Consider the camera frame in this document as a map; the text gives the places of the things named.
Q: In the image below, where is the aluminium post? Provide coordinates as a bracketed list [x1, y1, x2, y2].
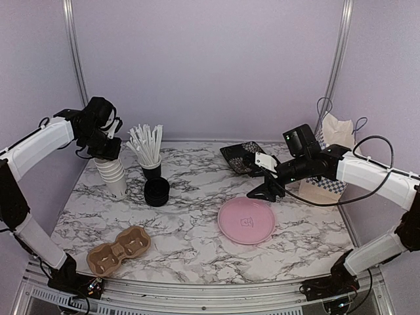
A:
[62, 0, 89, 107]
[323, 0, 355, 101]

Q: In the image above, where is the aluminium front rail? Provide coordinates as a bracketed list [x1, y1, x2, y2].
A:
[11, 261, 394, 314]

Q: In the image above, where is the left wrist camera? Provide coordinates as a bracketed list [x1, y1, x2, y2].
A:
[101, 117, 123, 139]

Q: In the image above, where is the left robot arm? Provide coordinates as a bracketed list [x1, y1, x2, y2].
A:
[1, 96, 122, 292]

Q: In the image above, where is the right aluminium post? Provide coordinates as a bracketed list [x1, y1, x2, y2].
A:
[323, 0, 355, 101]

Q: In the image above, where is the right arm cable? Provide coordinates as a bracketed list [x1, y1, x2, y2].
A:
[272, 135, 394, 207]

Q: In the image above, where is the checkered paper bag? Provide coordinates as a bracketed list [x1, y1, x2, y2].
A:
[299, 97, 368, 204]

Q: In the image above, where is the stack of black lids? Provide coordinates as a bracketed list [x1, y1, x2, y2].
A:
[144, 177, 170, 207]

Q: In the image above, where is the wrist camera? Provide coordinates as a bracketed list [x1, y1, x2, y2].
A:
[255, 152, 277, 172]
[101, 117, 123, 139]

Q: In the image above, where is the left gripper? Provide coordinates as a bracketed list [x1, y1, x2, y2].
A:
[79, 126, 121, 160]

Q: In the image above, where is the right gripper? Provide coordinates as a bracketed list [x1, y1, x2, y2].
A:
[247, 154, 311, 202]

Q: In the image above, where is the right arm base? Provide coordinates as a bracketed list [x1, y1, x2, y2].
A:
[299, 275, 360, 301]

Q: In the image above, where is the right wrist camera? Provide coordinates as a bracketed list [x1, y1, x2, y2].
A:
[255, 152, 277, 172]

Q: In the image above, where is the black cup holding straws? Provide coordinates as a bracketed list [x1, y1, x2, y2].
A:
[140, 155, 161, 180]

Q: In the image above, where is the black patterned square plate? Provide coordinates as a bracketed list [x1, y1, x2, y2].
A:
[220, 141, 264, 177]

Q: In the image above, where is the left aluminium post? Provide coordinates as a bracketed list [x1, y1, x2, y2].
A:
[62, 0, 89, 107]

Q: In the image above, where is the brown cardboard cup carrier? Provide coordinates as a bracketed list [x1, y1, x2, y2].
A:
[87, 226, 152, 278]

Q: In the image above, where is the stack of white paper cups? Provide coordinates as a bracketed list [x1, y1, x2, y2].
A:
[93, 157, 128, 200]

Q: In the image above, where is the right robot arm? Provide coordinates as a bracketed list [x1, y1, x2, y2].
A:
[248, 124, 419, 294]

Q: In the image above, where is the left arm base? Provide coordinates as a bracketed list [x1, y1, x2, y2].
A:
[48, 273, 104, 300]

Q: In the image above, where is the pink plate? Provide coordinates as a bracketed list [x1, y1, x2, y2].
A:
[217, 197, 276, 245]

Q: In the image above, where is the bundle of white wrapped straws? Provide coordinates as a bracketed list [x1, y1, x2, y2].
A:
[126, 124, 163, 169]

